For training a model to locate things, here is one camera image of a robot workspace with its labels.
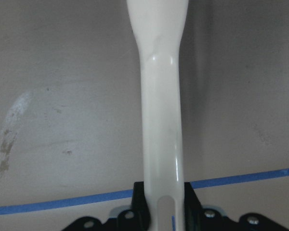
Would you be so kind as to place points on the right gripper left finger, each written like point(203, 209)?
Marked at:
point(133, 217)

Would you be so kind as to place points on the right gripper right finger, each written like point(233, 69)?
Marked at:
point(198, 218)

